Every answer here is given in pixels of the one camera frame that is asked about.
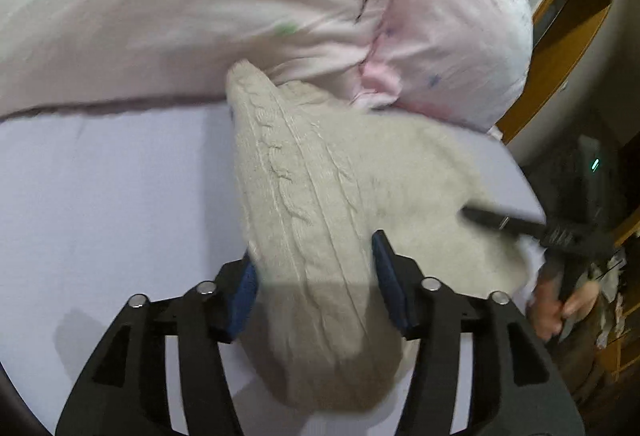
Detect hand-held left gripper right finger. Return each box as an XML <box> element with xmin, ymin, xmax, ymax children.
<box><xmin>371</xmin><ymin>230</ymin><xmax>586</xmax><ymax>436</ymax></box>

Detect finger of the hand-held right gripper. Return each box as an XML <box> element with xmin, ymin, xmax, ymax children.
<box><xmin>463</xmin><ymin>208</ymin><xmax>551</xmax><ymax>240</ymax></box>

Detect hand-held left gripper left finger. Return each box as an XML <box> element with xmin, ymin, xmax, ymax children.
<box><xmin>55</xmin><ymin>252</ymin><xmax>260</xmax><ymax>436</ymax></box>

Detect cream cable-knit sweater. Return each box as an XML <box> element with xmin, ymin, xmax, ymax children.
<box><xmin>225</xmin><ymin>59</ymin><xmax>535</xmax><ymax>417</ymax></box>

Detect person's right hand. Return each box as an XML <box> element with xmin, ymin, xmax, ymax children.
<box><xmin>531</xmin><ymin>277</ymin><xmax>601</xmax><ymax>342</ymax></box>

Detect pink floral quilt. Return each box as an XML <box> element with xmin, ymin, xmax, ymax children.
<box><xmin>0</xmin><ymin>0</ymin><xmax>534</xmax><ymax>133</ymax></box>

